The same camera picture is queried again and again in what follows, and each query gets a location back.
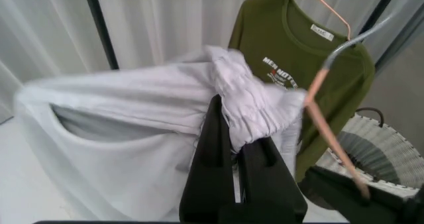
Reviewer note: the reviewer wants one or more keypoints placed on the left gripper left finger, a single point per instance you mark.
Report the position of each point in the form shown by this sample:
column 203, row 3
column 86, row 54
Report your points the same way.
column 208, row 184

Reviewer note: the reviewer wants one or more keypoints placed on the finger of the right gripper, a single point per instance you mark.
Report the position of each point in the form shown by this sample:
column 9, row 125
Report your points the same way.
column 391, row 205
column 351, row 210

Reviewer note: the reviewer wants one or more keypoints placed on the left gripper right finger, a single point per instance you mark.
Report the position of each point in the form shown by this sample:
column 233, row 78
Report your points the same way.
column 268, row 191

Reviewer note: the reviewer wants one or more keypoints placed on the pink clothes hanger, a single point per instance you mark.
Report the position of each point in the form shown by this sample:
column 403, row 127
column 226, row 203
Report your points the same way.
column 326, row 131
column 331, row 9

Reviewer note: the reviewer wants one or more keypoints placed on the pale grey shorts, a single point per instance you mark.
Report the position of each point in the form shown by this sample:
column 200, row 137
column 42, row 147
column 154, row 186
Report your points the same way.
column 116, row 171

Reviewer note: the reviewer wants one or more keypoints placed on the green long-sleeved shirt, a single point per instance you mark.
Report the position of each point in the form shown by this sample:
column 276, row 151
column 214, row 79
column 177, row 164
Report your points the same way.
column 271, row 35

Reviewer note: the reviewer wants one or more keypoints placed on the white laundry basket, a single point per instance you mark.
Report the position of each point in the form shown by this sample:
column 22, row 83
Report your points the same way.
column 391, row 151

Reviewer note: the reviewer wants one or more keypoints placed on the black clothes rack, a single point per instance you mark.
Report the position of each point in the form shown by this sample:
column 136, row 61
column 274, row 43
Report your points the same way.
column 99, row 28

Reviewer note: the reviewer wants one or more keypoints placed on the white curtain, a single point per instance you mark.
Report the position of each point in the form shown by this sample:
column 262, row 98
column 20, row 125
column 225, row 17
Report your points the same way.
column 165, row 18

